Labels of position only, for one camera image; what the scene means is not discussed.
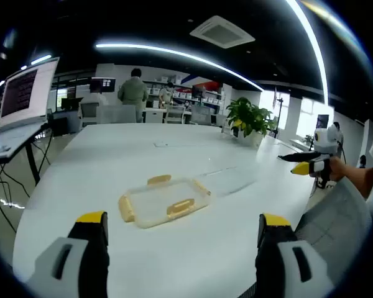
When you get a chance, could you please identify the black desk monitor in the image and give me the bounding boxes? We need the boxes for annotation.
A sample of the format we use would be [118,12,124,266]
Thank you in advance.
[90,77,117,94]

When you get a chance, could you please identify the ceiling air conditioner vent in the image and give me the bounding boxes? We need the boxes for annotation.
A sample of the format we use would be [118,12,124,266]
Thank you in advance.
[189,15,256,50]

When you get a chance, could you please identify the shelf with white boxes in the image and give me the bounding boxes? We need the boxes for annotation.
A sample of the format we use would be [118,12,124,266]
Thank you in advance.
[142,74,225,110]

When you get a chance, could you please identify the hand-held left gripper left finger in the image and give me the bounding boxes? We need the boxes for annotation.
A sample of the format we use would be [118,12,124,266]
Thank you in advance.
[24,210,110,298]

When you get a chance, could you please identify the long ceiling light strip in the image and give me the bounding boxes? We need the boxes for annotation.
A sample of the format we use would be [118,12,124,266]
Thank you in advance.
[95,42,265,91]

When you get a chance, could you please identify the clear plastic box yellow buckles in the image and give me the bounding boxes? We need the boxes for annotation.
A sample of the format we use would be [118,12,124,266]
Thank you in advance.
[117,174,212,230]

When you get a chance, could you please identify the black-legged laptop stand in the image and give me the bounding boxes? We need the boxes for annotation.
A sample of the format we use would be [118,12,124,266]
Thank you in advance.
[0,129,52,187]

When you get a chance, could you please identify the black floor cables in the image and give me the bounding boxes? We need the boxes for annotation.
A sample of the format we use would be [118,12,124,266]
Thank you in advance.
[0,124,54,233]

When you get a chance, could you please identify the person's right hand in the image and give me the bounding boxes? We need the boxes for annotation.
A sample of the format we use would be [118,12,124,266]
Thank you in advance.
[328,156,349,183]

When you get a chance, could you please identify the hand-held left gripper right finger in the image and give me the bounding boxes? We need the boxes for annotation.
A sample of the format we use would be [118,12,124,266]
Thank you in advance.
[255,212,335,298]

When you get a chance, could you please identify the curved ceiling light strip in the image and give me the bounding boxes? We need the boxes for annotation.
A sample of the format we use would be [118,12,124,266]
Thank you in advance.
[285,0,329,105]

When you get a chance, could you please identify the black tripod stand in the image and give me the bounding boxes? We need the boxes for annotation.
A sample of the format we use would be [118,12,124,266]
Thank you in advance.
[274,86,284,139]

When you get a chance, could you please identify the open white laptop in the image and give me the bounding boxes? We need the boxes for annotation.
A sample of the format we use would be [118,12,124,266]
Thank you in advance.
[0,56,61,160]

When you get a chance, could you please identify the green potted plant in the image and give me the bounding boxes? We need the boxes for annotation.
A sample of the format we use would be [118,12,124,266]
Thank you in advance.
[226,97,278,147]

